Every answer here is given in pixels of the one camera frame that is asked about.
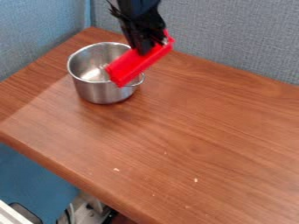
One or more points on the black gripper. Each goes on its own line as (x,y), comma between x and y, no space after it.
(140,23)

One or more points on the red plastic block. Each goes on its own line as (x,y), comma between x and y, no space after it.
(127,66)

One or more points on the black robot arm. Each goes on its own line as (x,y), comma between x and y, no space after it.
(140,22)

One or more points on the stainless steel pot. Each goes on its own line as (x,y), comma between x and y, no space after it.
(92,83)

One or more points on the white box under table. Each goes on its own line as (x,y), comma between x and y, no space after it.
(87,210)

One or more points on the grey device bottom left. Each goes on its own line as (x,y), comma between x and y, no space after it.
(15,214)

